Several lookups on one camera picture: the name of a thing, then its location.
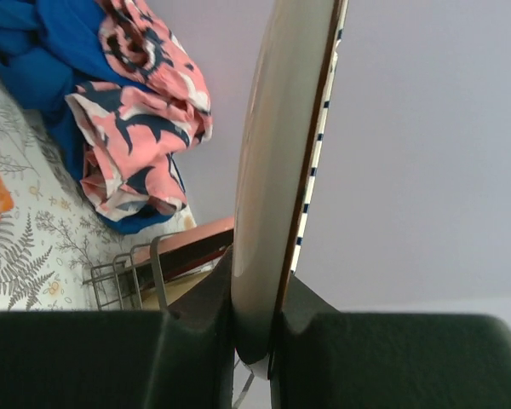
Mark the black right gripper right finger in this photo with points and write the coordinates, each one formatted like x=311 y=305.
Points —
x=326 y=358

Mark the pink navy patterned cloth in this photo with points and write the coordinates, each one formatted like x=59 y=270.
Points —
x=132 y=131

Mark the blue cloth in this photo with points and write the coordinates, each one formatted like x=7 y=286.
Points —
x=47 y=48

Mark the yellow rimmed plate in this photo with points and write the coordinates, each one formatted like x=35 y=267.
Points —
x=173 y=290

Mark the brown rimmed cream plate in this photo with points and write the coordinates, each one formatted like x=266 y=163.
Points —
x=178 y=261

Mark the floral table mat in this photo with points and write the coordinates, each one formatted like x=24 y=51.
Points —
x=51 y=238

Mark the white blue striped plate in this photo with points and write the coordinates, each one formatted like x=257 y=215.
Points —
x=279 y=160

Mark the pink plate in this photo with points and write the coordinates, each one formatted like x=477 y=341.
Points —
x=174 y=241

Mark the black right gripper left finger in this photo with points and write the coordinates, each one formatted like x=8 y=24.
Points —
x=76 y=359

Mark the black wire dish rack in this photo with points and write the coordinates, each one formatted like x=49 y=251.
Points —
x=128 y=277

